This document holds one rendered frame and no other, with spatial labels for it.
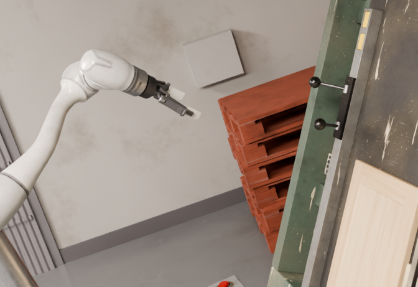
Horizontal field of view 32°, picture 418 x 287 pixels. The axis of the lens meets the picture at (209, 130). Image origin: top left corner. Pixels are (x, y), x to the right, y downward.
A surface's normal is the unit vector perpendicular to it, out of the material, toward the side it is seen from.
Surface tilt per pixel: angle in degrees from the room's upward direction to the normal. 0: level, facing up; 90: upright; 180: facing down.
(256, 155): 90
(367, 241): 60
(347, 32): 90
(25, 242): 90
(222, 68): 90
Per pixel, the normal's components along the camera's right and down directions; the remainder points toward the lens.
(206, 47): 0.13, 0.23
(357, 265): -0.94, -0.15
